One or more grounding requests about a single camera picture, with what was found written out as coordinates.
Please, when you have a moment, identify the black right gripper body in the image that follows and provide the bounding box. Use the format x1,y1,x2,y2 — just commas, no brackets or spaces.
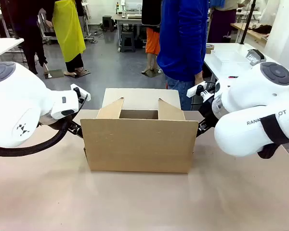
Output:
198,95,219,126

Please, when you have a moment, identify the brown cardboard box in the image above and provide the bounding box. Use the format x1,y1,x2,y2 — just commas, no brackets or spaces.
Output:
79,88,199,174

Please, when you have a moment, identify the person's left forearm blue sleeve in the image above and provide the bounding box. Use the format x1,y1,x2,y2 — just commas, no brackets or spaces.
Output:
194,40,208,74

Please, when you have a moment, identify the person's left hand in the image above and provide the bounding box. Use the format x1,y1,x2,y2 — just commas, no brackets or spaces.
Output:
194,70,205,85

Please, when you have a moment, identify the large white table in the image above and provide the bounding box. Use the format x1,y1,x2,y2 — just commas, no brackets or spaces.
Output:
203,43,280,85

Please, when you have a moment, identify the dark floor mat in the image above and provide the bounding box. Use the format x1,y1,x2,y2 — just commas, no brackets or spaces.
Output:
64,69,91,79
141,68,163,78

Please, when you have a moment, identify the clear plastic container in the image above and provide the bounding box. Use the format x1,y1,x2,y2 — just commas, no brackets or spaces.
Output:
210,50,252,76

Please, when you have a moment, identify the person in blue jacket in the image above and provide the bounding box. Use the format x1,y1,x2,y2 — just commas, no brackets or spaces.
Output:
156,0,209,111

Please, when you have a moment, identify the person in orange shorts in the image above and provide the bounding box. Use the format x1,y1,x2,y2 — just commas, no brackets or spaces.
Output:
141,0,163,74

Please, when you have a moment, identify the person in purple skirt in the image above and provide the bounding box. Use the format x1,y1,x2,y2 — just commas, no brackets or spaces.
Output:
207,0,246,44

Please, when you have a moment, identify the wooden work table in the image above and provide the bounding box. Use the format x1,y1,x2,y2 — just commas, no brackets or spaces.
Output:
230,22,268,47

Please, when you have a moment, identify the black stand pole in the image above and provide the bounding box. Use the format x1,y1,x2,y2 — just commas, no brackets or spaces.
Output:
239,0,257,45

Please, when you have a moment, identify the person in yellow apron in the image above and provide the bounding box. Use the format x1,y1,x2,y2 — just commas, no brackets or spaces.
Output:
38,0,91,77

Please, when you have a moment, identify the black plastic stool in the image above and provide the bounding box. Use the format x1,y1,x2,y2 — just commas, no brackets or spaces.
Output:
120,31,136,53

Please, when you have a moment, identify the person in dark clothes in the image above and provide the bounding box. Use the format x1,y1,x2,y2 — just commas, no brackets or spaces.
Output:
0,0,49,76

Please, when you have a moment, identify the white metal cart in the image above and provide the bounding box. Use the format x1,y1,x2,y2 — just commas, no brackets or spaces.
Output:
39,7,56,44

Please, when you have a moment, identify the small white table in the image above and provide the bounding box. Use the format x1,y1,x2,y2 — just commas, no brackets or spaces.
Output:
0,38,25,62

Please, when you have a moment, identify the dark plastic stool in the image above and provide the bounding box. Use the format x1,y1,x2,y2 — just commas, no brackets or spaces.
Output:
102,15,115,32

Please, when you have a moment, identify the grey work table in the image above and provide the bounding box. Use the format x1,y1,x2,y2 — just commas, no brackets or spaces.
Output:
115,13,145,47

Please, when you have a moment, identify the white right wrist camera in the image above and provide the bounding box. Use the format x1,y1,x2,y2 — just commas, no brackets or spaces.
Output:
186,81,216,102

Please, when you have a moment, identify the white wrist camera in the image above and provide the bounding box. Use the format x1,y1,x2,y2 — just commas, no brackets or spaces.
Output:
70,83,91,103
186,81,216,102

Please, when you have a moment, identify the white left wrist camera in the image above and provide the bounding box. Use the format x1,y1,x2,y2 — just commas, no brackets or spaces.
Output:
70,83,91,103

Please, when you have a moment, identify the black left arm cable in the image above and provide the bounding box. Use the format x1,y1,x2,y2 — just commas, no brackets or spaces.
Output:
0,94,89,157

